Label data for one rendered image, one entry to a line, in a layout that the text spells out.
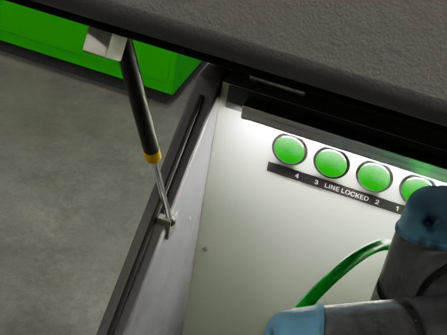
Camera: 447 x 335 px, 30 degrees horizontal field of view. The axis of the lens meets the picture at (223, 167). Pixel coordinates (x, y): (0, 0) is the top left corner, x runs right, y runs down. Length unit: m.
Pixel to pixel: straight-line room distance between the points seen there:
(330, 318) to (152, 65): 3.10
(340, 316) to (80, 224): 2.50
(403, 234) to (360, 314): 0.12
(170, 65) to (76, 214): 0.87
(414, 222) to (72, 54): 3.22
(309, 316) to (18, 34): 3.42
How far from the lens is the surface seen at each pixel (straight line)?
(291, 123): 1.09
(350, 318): 0.63
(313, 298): 0.87
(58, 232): 3.06
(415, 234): 0.73
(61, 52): 3.88
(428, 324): 0.65
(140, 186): 3.29
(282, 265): 1.27
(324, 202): 1.18
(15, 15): 3.93
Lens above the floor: 2.02
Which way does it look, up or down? 36 degrees down
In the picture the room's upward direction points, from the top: 10 degrees clockwise
